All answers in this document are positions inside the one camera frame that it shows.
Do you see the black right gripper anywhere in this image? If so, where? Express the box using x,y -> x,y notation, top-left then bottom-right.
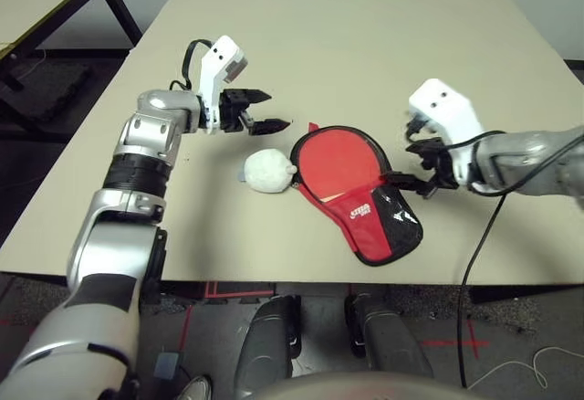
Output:
380,140 -> 459,200

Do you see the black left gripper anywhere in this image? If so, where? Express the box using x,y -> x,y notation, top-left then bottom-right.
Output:
217,89 -> 294,138

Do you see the white stuffing ball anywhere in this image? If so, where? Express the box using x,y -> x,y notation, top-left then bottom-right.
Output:
236,147 -> 300,196

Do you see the red ping-pong paddle wooden handle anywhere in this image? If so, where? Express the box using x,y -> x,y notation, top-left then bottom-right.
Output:
298,128 -> 382,203

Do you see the black red zippered paddle case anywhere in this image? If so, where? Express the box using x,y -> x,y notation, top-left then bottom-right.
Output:
289,121 -> 425,267

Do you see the dark grey robot right leg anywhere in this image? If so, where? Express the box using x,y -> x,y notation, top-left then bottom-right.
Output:
344,293 -> 434,379

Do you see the dark grey robot leg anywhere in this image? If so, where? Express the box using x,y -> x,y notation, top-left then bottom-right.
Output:
233,294 -> 303,393
344,293 -> 434,379

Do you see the black rubber floor mat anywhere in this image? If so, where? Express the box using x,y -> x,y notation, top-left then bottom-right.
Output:
6,59 -> 90,122

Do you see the grey robot torso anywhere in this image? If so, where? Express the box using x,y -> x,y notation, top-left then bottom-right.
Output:
236,370 -> 471,400

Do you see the dark grey robot left leg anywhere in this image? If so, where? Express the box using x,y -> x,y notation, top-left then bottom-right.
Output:
233,294 -> 303,393

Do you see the grey foot pedal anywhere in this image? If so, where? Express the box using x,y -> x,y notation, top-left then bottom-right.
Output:
152,351 -> 182,381

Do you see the grey person's shoe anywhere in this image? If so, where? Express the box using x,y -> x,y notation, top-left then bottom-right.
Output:
175,374 -> 214,400

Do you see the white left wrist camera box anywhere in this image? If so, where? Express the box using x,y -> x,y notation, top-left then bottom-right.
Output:
196,34 -> 252,137

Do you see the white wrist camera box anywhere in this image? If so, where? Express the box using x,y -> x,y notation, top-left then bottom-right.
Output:
196,34 -> 252,137
407,78 -> 486,187

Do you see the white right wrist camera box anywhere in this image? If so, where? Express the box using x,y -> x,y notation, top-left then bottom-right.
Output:
407,78 -> 486,187

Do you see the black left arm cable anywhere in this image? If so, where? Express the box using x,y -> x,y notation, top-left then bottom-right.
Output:
169,39 -> 214,96

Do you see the thin white floor cable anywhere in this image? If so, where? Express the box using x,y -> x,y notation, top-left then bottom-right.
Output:
477,346 -> 584,390

